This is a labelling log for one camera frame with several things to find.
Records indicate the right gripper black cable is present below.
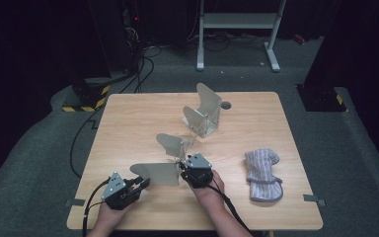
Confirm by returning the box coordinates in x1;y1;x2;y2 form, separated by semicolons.
206;183;255;237

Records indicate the person's left hand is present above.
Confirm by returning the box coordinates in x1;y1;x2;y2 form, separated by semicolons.
94;199;133;232

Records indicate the looped black floor cable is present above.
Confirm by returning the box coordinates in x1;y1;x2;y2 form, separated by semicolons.
133;44;163;95

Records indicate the striped towel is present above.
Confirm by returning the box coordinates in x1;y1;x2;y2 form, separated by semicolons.
244;147;284;203

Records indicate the white metal stand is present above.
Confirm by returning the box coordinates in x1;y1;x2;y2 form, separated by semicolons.
195;0;287;73

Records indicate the expandable metal book rack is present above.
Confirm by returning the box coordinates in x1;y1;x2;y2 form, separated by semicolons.
129;82;223;188

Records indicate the person's right hand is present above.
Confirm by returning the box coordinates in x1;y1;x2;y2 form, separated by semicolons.
191;168;227;207

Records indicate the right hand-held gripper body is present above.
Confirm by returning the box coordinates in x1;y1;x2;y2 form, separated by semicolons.
180;152;215;190

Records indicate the grey tape strip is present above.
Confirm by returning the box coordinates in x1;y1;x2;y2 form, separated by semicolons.
302;194;327;207
65;198;86;207

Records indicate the bundle of cables under stand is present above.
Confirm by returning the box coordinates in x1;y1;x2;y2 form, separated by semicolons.
187;30;271;52

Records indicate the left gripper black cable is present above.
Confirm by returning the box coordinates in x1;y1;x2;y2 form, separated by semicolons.
81;177;112;237

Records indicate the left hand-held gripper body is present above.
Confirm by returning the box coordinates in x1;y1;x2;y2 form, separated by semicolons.
101;170;143;211

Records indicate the dark equipment rack with wires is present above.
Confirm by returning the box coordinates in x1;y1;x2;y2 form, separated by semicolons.
120;0;146;75

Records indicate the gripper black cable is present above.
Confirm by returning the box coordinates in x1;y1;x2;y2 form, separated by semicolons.
81;177;112;237
206;183;255;237

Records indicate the black hazard-striped base block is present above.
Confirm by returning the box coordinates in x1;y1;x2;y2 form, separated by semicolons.
296;83;347;113
61;77;112;113

